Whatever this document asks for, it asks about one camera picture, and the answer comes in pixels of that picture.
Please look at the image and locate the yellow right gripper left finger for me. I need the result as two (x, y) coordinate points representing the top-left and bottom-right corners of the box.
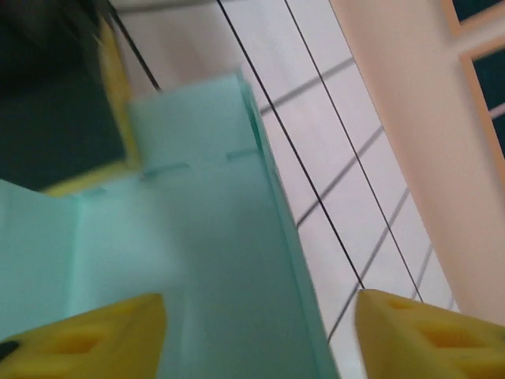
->
(0, 292), (165, 379)

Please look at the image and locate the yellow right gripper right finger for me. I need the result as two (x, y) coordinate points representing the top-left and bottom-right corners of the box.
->
(353, 289), (505, 379)

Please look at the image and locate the light blue paper box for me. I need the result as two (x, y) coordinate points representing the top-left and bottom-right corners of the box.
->
(0, 65), (341, 379)

